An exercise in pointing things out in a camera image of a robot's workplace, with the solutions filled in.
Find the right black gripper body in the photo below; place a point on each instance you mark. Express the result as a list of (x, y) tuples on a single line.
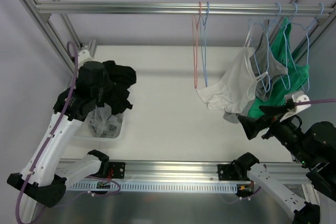
[(269, 126)]

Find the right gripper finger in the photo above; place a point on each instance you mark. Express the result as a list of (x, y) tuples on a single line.
[(252, 126), (274, 110)]

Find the white tank top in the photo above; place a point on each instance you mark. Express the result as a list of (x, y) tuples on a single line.
[(237, 86)]

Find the pink hanger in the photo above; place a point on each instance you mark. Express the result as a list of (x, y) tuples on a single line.
[(195, 33)]

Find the black tank top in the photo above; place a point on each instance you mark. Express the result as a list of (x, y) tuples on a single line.
[(122, 78)]

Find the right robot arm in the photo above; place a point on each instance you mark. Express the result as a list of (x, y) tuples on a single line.
[(314, 149)]

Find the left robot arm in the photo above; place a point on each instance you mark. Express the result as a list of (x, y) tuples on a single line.
[(41, 179)]

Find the green tank top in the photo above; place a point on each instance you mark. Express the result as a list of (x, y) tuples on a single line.
[(292, 82)]

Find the dark grey tank top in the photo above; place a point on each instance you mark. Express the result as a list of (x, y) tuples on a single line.
[(233, 117)]

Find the white plastic basket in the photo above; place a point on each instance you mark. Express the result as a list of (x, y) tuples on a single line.
[(84, 136)]

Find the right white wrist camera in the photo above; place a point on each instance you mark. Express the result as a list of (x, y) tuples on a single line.
[(295, 103)]

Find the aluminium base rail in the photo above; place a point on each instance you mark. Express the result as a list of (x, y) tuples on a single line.
[(201, 172)]

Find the aluminium hanging rail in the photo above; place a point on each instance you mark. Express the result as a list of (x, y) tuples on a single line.
[(318, 10)]

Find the white slotted cable duct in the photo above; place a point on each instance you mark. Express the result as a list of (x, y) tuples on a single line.
[(158, 187)]

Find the aluminium frame posts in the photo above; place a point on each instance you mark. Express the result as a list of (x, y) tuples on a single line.
[(51, 34)]

